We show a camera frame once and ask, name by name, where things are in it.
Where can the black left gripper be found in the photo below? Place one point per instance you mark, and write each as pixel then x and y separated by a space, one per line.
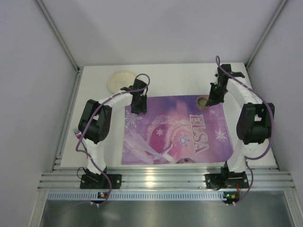
pixel 138 106

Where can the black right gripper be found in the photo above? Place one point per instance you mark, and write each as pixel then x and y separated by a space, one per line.
pixel 214 95

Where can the small metal cup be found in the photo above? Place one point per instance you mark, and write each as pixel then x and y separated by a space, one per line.
pixel 202 103

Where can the cream round plate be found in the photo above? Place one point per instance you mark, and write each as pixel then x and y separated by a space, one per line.
pixel 119 80

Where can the purple Elsa placemat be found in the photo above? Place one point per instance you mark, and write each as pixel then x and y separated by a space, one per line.
pixel 175 131

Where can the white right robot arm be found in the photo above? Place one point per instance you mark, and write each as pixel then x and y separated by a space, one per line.
pixel 254 124

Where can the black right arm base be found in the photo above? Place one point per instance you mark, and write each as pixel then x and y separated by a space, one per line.
pixel 229 181

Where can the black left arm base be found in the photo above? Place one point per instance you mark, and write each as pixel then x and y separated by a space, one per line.
pixel 94 181

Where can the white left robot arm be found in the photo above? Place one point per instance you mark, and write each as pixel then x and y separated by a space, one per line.
pixel 95 121

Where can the silver purple fork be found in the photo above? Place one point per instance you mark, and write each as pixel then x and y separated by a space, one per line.
pixel 77 133

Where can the aluminium mounting rail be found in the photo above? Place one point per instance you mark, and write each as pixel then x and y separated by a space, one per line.
pixel 158 179

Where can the white slotted cable duct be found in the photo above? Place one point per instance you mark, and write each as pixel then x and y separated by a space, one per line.
pixel 143 196

